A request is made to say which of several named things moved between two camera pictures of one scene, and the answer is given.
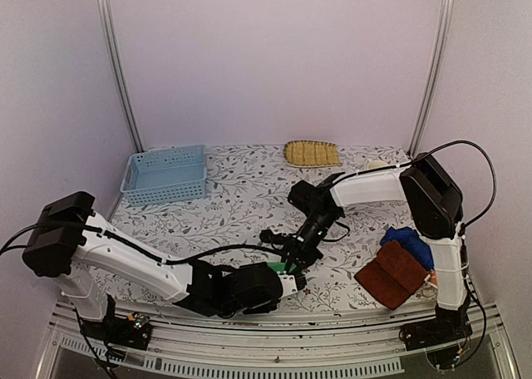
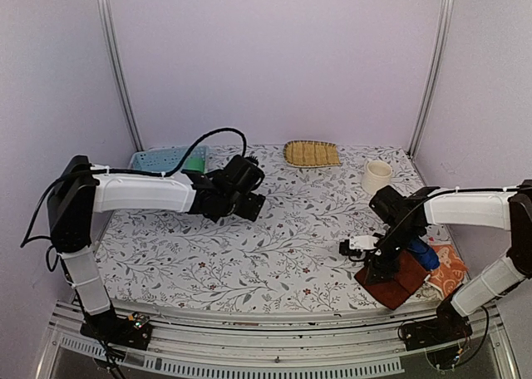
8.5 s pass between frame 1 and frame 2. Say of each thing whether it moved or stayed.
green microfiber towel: moved
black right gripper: moved
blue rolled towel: stayed
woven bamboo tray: stayed
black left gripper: moved
